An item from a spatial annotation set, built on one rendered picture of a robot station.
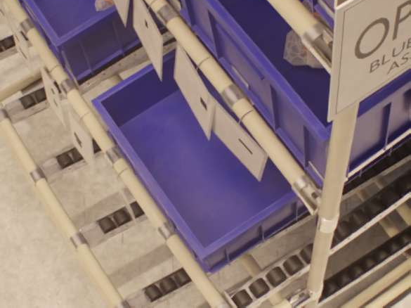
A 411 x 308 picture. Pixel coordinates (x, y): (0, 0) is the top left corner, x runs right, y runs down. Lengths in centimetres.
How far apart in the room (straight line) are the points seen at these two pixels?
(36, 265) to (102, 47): 86
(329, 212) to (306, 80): 23
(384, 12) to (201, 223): 87
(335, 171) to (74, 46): 74
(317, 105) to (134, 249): 117
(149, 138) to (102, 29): 23
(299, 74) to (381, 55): 47
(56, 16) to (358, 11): 118
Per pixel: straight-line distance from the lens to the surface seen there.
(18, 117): 217
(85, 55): 178
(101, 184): 254
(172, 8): 151
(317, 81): 140
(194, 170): 171
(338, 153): 112
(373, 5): 85
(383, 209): 171
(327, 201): 125
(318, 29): 100
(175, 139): 174
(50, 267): 247
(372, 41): 90
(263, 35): 144
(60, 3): 195
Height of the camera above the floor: 227
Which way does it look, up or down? 62 degrees down
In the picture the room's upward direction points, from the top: 7 degrees counter-clockwise
